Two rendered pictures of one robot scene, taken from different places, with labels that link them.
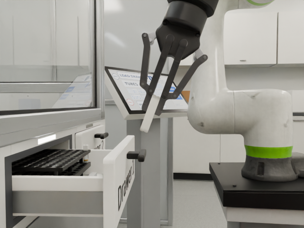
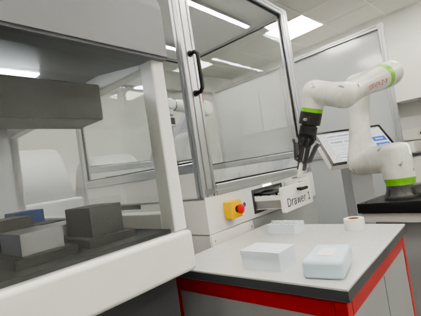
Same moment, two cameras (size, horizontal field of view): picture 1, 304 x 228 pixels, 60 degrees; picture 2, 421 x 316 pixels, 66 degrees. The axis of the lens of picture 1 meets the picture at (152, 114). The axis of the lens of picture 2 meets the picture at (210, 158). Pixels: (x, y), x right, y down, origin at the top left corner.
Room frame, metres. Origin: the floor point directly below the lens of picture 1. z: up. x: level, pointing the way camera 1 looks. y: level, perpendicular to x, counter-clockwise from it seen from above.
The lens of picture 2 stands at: (-0.90, -0.61, 1.05)
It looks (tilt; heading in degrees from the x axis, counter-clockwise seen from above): 2 degrees up; 39
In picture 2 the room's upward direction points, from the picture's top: 9 degrees counter-clockwise
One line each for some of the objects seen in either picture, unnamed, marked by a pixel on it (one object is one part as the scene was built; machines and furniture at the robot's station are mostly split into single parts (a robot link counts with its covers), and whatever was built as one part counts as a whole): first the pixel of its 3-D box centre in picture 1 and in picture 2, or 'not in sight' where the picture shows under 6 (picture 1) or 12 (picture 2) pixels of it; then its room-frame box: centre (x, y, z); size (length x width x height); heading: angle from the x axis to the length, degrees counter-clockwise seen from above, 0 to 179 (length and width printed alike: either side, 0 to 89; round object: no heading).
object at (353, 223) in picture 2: not in sight; (354, 223); (0.33, -0.24, 0.78); 0.07 x 0.07 x 0.04
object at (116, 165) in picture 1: (123, 170); (297, 195); (0.52, 0.06, 0.87); 0.29 x 0.02 x 0.11; 178
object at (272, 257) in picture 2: not in sight; (267, 256); (-0.11, -0.12, 0.79); 0.13 x 0.09 x 0.05; 87
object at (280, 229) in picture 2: not in sight; (285, 227); (0.28, 0.01, 0.78); 0.12 x 0.08 x 0.04; 87
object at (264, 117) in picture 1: (262, 121); (393, 163); (0.76, -0.32, 0.96); 0.16 x 0.13 x 0.19; 74
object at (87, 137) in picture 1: (92, 145); (298, 188); (0.84, 0.19, 0.87); 0.29 x 0.02 x 0.11; 178
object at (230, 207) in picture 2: not in sight; (233, 209); (0.20, 0.20, 0.88); 0.07 x 0.05 x 0.07; 178
